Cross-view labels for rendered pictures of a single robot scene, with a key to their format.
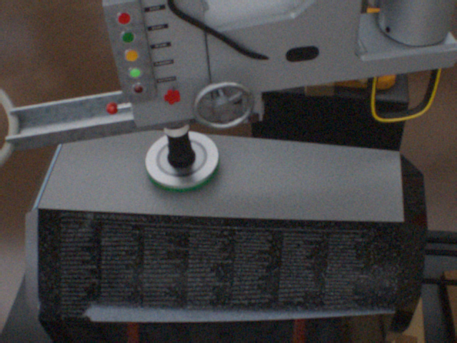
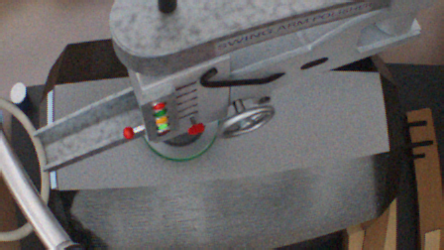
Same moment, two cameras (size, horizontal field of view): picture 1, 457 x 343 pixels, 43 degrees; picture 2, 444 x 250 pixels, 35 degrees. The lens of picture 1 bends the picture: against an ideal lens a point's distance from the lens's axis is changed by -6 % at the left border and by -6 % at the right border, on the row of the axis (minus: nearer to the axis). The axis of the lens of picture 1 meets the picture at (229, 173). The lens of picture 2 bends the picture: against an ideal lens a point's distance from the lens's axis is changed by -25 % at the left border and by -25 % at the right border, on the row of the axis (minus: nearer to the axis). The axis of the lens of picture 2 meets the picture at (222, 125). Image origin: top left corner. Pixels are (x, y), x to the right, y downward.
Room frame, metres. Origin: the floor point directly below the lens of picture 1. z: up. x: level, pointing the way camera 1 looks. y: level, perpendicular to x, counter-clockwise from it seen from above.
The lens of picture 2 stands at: (0.52, 0.24, 3.30)
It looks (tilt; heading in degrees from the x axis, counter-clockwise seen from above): 74 degrees down; 342
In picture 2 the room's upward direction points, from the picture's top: 2 degrees clockwise
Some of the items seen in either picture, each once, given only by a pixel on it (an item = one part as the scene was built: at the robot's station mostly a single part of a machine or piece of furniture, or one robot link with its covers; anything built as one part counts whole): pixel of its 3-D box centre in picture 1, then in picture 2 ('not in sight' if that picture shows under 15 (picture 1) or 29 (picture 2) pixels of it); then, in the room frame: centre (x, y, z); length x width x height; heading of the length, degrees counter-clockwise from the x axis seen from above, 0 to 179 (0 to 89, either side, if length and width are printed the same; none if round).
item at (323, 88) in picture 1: (317, 72); not in sight; (1.69, -0.35, 0.81); 0.20 x 0.10 x 0.05; 175
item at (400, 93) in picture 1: (327, 113); not in sight; (1.92, -0.45, 0.37); 0.66 x 0.66 x 0.74; 77
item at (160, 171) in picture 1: (181, 158); (178, 120); (1.22, 0.13, 0.92); 0.21 x 0.21 x 0.01
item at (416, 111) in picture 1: (404, 81); not in sight; (1.28, -0.53, 1.10); 0.23 x 0.03 x 0.32; 95
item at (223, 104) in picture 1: (221, 96); (240, 108); (1.11, 0.00, 1.24); 0.15 x 0.10 x 0.15; 95
